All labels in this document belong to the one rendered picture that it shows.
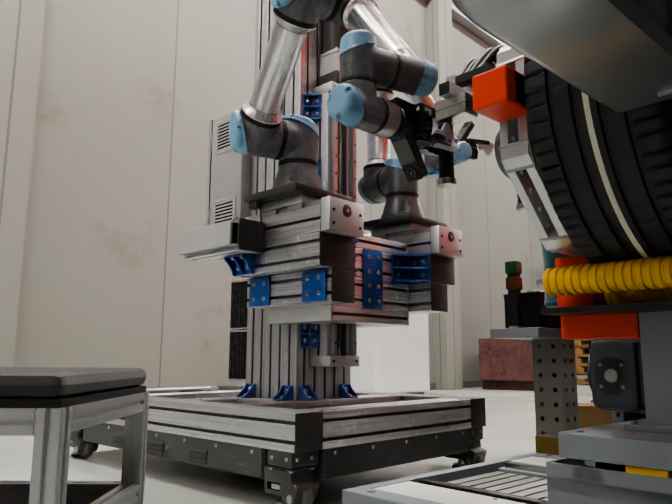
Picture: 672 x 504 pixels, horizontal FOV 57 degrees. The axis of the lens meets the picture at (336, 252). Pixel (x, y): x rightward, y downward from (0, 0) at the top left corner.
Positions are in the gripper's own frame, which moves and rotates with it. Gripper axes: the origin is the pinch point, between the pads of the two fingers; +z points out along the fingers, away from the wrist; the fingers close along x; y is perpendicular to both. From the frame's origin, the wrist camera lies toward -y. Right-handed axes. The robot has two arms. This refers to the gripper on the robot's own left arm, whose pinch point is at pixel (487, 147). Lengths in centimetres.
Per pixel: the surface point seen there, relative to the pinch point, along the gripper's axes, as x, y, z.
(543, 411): 53, 99, -19
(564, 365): 57, 83, -16
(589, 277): 115, 58, -84
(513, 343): -302, 113, 355
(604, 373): 92, 80, -45
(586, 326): 109, 67, -75
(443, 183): 83, 38, -94
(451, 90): 84, 17, -95
